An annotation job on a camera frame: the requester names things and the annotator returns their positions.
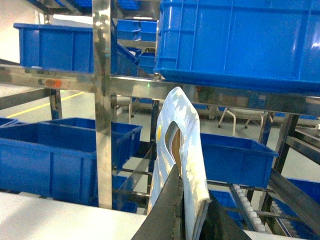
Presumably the blue bin behind bag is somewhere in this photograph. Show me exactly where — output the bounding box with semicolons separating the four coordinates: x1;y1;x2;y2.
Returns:
200;133;279;188

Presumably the flower gift bag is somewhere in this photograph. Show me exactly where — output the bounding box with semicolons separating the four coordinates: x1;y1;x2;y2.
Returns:
147;87;211;240

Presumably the steel upright post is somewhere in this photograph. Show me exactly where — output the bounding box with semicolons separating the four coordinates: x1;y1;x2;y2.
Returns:
92;0;112;209

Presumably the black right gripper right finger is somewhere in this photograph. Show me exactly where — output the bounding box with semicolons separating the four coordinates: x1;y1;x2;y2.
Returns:
199;192;251;240

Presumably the blue bin at left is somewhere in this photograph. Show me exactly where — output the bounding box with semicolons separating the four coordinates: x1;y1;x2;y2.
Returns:
0;117;143;207

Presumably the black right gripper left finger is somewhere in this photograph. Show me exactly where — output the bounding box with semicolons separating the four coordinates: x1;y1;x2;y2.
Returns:
132;165;185;240

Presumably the large blue crate on shelf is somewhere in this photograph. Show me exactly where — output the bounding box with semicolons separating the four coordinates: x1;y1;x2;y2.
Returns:
154;0;320;96

